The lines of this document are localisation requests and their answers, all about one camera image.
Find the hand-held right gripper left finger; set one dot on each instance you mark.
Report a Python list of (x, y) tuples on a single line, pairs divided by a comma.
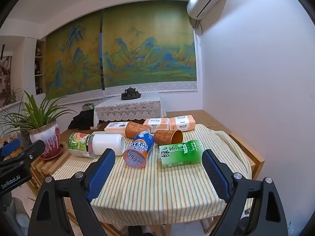
[(101, 174)]

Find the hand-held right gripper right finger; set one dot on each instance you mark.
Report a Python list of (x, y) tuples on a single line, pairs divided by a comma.
[(217, 174)]

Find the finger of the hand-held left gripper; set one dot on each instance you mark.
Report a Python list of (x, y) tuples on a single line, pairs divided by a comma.
[(9, 147), (29, 153)]

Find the blue and orange cup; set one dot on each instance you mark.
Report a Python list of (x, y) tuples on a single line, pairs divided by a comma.
[(139, 148)]

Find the brown paper cup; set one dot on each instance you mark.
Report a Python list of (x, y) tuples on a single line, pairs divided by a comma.
[(165, 136), (135, 129)]

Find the white and red flowerpot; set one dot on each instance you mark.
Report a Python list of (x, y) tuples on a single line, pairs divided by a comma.
[(46, 140)]

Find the wooden slatted stand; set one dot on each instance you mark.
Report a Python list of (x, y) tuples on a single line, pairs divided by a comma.
[(46, 168)]

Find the green label jar white lid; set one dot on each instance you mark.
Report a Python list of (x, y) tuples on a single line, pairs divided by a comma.
[(78, 143)]

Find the wooden table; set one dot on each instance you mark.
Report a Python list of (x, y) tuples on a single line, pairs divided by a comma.
[(248, 152)]

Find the green leafy plant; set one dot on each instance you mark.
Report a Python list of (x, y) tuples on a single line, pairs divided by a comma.
[(37, 114)]

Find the green tea bottle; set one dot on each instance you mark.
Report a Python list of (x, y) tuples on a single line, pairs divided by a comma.
[(182, 153)]

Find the pink parcel package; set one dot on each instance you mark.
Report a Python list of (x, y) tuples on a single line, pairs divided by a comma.
[(113, 127)]

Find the striped tablecloth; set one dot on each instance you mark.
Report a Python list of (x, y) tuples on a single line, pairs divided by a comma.
[(152, 189)]

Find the black bag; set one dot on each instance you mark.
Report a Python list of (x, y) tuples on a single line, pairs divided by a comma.
[(82, 120)]

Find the orange tissue pack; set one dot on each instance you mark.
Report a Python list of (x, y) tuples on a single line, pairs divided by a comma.
[(157, 124), (183, 123)]

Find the grey box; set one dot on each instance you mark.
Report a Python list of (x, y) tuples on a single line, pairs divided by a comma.
[(88, 107)]

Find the lace covered side table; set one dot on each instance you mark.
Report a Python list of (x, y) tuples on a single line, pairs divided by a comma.
[(128, 108)]

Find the dark tea tray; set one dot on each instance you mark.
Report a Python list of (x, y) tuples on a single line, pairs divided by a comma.
[(131, 97)]

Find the dark teapot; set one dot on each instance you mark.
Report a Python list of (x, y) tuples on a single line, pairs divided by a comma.
[(130, 90)]

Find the landscape painting blind narrow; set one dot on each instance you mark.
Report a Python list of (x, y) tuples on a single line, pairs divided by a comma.
[(73, 61)]

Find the landscape painting blind wide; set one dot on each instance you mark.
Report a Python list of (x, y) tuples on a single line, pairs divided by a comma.
[(150, 46)]

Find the red floral wall scroll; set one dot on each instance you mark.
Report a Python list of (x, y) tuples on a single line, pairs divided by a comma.
[(5, 78)]

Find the wall shelf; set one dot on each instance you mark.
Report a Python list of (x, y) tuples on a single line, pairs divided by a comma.
[(39, 66)]

